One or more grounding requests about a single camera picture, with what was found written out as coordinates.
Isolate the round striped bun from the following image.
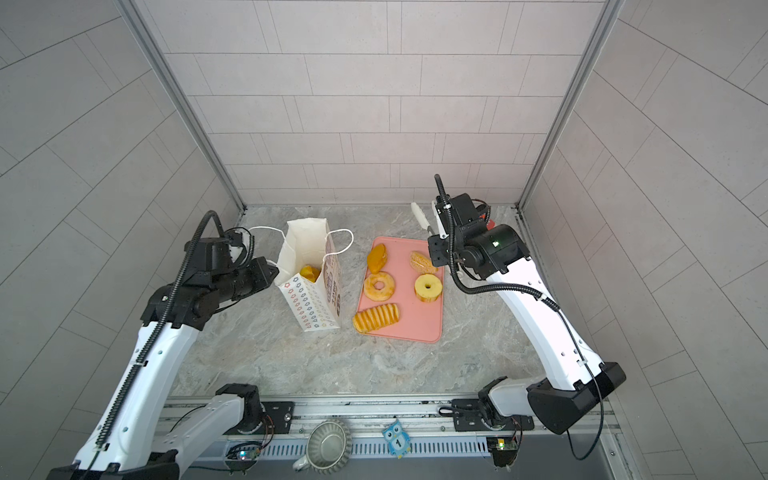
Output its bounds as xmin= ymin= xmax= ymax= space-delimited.
xmin=299 ymin=264 xmax=321 ymax=283

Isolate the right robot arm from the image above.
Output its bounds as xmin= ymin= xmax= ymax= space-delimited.
xmin=427 ymin=178 xmax=626 ymax=467

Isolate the pink plastic tray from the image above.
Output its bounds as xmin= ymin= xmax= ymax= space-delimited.
xmin=370 ymin=237 xmax=443 ymax=343

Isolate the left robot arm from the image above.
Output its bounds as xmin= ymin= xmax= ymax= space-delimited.
xmin=47 ymin=210 xmax=278 ymax=479

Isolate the ring shaped bread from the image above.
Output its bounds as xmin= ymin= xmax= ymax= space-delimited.
xmin=363 ymin=271 xmax=396 ymax=302

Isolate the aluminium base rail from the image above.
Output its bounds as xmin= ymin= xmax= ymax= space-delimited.
xmin=150 ymin=394 xmax=623 ymax=440

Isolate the white printed paper bag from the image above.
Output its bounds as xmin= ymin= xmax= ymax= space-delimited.
xmin=272 ymin=218 xmax=355 ymax=332

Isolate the metal fluted cup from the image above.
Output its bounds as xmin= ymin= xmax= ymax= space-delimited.
xmin=292 ymin=419 xmax=352 ymax=475

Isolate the left green circuit board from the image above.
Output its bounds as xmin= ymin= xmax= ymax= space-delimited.
xmin=225 ymin=441 xmax=263 ymax=475

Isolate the oval sesame bread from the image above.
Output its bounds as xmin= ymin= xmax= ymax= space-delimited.
xmin=409 ymin=251 xmax=438 ymax=275

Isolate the cut yellow bread roll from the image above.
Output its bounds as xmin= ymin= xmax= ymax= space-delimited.
xmin=414 ymin=274 xmax=443 ymax=303

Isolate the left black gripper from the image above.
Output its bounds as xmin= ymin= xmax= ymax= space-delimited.
xmin=211 ymin=256 xmax=284 ymax=305

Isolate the right circuit board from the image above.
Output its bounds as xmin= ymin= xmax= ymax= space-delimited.
xmin=486 ymin=437 xmax=520 ymax=470

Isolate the ridged yellow bread loaf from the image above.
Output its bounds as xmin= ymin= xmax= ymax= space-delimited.
xmin=353 ymin=303 xmax=400 ymax=334

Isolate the dark orange oval bread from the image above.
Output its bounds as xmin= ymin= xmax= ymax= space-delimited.
xmin=367 ymin=243 xmax=388 ymax=274

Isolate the blue owl figurine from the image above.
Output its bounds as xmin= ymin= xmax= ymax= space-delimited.
xmin=382 ymin=419 xmax=411 ymax=459

